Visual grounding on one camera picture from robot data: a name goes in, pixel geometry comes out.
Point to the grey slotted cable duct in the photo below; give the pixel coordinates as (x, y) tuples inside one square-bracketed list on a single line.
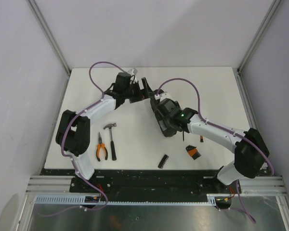
[(95, 200)]

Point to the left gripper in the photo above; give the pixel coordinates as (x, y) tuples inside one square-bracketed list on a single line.
[(141, 94)]

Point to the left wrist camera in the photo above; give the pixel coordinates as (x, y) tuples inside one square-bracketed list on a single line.
[(132, 71)]

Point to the aluminium frame post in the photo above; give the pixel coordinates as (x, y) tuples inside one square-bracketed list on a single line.
[(267, 20), (49, 35)]

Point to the right aluminium frame post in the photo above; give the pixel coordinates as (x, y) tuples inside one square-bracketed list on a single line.
[(267, 20)]

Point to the left aluminium frame post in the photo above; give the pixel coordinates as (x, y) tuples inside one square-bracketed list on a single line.
[(49, 35)]

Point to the black bit holder strip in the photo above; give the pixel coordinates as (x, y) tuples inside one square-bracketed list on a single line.
[(163, 161)]

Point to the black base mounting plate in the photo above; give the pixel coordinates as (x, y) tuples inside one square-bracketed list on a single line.
[(146, 184)]

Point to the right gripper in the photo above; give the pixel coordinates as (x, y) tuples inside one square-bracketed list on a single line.
[(177, 104)]

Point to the black plastic tool case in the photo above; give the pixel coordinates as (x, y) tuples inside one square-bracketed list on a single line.
[(168, 103)]

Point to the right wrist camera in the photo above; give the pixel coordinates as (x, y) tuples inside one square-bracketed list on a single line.
[(161, 96)]

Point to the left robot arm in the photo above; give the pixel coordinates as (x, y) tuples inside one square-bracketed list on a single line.
[(74, 131)]

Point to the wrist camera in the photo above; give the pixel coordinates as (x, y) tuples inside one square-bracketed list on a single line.
[(132, 71), (161, 96)]

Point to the claw hammer black handle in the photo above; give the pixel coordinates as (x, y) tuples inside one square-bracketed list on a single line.
[(113, 151)]

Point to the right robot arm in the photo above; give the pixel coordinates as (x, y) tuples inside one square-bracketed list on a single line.
[(250, 151)]

